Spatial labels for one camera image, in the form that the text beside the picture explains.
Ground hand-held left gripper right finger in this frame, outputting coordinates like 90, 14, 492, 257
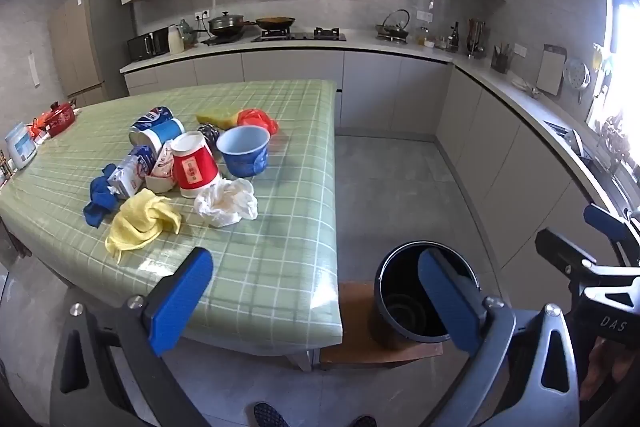
418, 248, 581, 427

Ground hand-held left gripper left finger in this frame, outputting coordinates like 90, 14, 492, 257
50, 248, 215, 427

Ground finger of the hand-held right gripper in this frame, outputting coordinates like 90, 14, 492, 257
534, 228, 640, 293
584, 203, 640, 268

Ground black trash bin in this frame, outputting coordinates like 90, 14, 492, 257
368, 241, 483, 350

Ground white tissue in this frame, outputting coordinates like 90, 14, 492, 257
193, 177, 259, 229

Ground red paper cup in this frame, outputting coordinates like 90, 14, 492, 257
170, 131, 222, 198

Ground red white paper carton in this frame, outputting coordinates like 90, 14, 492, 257
150, 139, 176, 180

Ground blue paper cup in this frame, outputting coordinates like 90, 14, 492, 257
215, 125, 271, 178

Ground red plastic bag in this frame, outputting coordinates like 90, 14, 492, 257
236, 108, 279, 136

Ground person's right hand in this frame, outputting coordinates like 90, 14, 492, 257
582, 337, 633, 403

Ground yellow cloth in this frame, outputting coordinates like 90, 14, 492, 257
105, 188, 183, 264

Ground steel kitchen sink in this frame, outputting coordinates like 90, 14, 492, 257
542, 119, 586, 158

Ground wooden stool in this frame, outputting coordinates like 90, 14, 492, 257
319, 279, 446, 370

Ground beige cardboard piece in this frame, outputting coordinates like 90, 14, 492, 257
145, 174, 177, 194

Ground green checked tablecloth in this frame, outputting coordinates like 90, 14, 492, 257
0, 79, 346, 353

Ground blue cloth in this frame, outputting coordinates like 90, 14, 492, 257
82, 163, 121, 228

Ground blue white milk carton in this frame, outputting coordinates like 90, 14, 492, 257
107, 145, 157, 199

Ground metal colander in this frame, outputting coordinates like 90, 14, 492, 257
562, 58, 592, 104

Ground white cutting board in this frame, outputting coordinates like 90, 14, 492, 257
536, 44, 568, 96

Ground bright window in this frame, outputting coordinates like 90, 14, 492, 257
585, 0, 640, 188

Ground blue white wipes canister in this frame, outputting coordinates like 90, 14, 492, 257
128, 118, 187, 158

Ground steel wool scrubber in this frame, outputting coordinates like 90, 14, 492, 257
196, 123, 221, 155

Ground blue soda can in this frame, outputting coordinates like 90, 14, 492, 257
131, 106, 173, 132

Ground yellow green sponge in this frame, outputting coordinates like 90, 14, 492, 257
195, 108, 241, 130

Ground dark utensil holder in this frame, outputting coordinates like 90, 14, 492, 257
491, 43, 513, 74

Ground red tissue box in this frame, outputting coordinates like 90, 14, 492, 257
32, 102, 77, 138

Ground metal utensil rack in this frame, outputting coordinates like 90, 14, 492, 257
466, 18, 488, 59

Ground small white appliance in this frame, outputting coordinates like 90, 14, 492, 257
4, 122, 39, 170

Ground grey base cabinets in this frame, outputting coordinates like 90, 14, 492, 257
122, 49, 640, 288

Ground black microwave oven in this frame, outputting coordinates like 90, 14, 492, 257
126, 27, 171, 62

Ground black induction cooker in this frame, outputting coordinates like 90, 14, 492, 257
201, 33, 247, 46

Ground beige refrigerator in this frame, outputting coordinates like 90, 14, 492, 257
48, 0, 132, 106

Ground lidded frying pan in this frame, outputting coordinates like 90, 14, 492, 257
207, 11, 258, 38

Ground black gas stove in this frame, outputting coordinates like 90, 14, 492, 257
251, 27, 347, 44

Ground black wok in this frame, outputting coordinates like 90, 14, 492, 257
255, 16, 297, 32

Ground steel kettle with handle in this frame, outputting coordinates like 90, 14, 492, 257
375, 9, 412, 44

